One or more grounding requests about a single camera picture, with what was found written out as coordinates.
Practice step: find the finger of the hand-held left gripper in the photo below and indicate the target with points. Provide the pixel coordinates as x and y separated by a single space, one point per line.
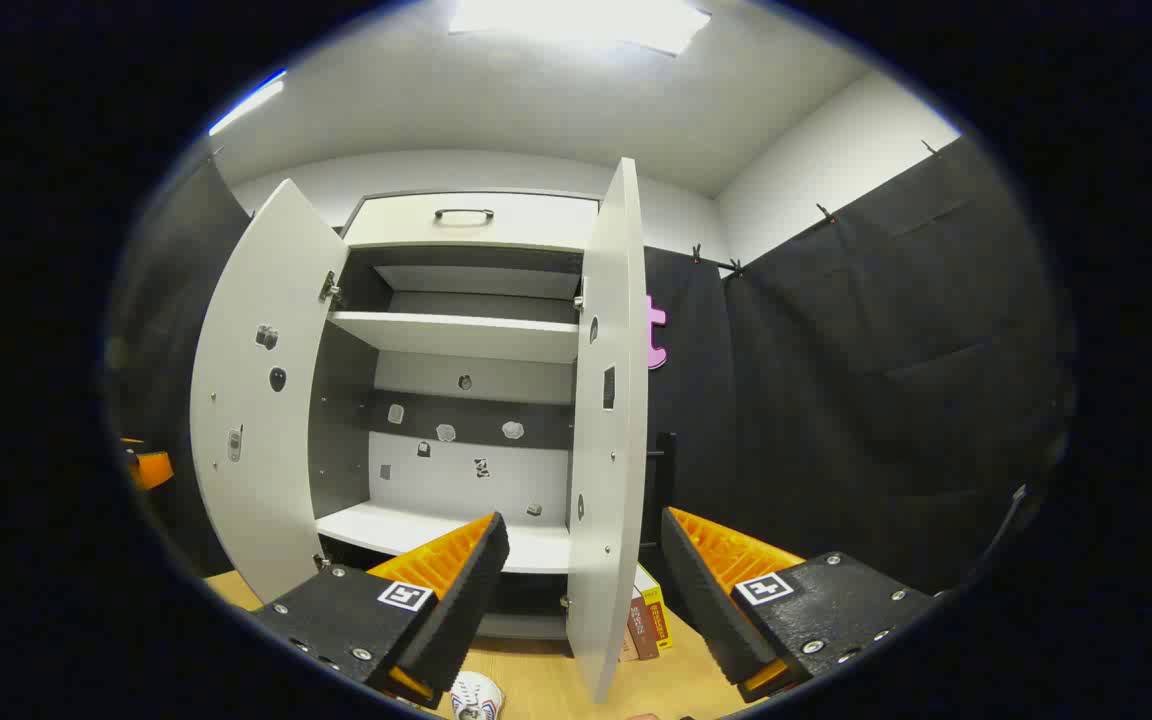
151 468

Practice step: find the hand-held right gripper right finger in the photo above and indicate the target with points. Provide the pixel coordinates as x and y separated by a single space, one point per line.
711 610

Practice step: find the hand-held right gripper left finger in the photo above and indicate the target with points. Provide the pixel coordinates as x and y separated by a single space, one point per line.
461 620

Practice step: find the white canvas shoe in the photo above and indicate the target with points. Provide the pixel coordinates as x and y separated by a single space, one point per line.
476 695

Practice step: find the white shoe cabinet door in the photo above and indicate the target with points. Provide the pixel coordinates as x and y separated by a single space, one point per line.
616 300
256 420

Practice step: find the white shoe cabinet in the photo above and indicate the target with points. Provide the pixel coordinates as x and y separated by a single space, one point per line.
456 335

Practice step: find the white cabinet drawer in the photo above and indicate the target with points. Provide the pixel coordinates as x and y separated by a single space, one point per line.
536 225

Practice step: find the black backdrop cloth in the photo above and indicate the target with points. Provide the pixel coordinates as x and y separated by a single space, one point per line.
836 400

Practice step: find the ceiling light panel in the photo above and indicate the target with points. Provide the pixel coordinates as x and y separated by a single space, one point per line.
576 20

